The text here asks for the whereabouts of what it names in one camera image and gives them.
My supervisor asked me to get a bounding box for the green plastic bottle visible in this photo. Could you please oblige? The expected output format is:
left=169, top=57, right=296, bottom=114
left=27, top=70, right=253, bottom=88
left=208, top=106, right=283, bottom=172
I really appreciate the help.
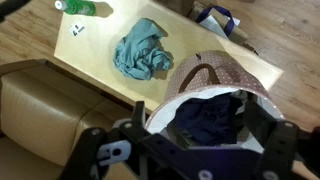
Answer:
left=54, top=0, right=98, bottom=17

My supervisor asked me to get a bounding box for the flat brown cardboard box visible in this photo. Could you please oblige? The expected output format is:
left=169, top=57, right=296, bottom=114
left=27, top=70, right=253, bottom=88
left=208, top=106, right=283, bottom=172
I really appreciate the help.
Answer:
left=155, top=0, right=198, bottom=17

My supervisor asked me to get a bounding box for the tan leather sofa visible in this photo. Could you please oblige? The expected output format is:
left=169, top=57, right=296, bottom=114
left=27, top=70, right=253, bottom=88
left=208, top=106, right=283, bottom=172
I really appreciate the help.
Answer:
left=0, top=59, right=148, bottom=180

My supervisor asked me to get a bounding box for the brown polka dot laundry bag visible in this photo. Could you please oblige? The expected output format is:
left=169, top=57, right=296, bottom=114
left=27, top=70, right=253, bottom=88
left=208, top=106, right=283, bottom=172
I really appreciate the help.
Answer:
left=144, top=49, right=286, bottom=154

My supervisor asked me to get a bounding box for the black cloth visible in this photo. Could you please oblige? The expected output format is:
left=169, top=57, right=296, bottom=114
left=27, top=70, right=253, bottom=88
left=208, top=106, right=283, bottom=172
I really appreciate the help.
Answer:
left=168, top=93, right=248, bottom=148

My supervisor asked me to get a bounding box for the small white printed card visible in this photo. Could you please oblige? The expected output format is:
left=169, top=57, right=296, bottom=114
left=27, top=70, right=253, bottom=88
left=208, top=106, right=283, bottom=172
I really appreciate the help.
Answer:
left=68, top=22, right=86, bottom=37

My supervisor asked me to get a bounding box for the paper bag with blue handles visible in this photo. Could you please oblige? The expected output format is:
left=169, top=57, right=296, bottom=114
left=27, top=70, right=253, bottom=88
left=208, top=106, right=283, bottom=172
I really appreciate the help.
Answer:
left=189, top=4, right=249, bottom=46

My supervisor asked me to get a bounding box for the crumpled teal cloth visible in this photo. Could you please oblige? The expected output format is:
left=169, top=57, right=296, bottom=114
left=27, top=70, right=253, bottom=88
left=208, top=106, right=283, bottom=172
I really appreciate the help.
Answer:
left=112, top=18, right=174, bottom=81

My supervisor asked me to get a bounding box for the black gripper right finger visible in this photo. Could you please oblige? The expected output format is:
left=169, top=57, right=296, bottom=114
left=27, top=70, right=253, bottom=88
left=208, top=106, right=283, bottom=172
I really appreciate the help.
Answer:
left=241, top=99, right=300, bottom=180

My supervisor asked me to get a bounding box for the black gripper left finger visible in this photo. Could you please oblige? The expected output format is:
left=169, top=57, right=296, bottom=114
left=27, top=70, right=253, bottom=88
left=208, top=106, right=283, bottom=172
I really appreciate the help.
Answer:
left=58, top=100, right=148, bottom=180

